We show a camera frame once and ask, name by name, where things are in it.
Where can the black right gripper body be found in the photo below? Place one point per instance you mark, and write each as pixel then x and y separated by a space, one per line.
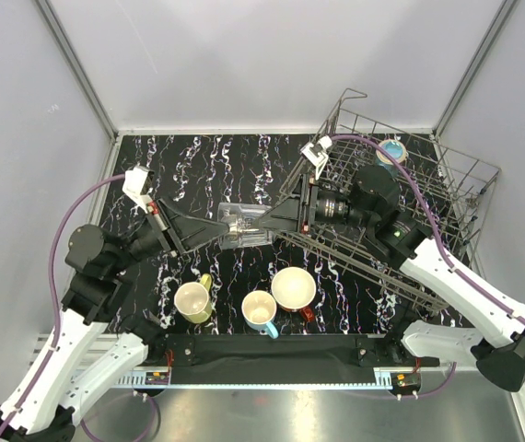
pixel 324 207

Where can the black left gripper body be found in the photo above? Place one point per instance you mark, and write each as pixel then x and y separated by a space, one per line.
pixel 150 237

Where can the clear drinking glass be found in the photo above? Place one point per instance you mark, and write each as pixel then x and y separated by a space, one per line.
pixel 241 233

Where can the yellow-green mug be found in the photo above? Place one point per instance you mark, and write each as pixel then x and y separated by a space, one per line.
pixel 192 300

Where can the blue butterfly mug orange inside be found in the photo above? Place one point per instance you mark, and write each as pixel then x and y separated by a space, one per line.
pixel 396 152

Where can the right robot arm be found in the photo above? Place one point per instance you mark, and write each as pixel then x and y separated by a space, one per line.
pixel 496 342

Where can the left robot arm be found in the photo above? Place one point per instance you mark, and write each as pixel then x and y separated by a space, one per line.
pixel 52 399

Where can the red mug white inside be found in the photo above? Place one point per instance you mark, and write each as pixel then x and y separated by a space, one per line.
pixel 294 289

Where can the light blue mug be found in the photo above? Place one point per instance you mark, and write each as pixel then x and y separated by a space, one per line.
pixel 259 309

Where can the left controller board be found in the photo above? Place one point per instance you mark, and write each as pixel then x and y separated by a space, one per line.
pixel 157 378

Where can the controller board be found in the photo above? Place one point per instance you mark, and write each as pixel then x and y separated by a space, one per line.
pixel 157 378
pixel 406 383

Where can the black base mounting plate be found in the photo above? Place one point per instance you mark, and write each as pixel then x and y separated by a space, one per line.
pixel 252 359

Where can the right controller board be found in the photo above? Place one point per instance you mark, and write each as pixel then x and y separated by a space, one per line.
pixel 406 383

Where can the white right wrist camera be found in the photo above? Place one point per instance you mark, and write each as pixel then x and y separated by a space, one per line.
pixel 317 153

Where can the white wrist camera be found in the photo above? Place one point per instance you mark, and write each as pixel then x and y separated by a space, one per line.
pixel 136 184
pixel 317 153

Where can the grey wire dish rack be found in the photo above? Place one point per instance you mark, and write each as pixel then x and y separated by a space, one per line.
pixel 441 185

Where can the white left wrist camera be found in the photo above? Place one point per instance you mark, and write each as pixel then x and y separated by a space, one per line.
pixel 136 184

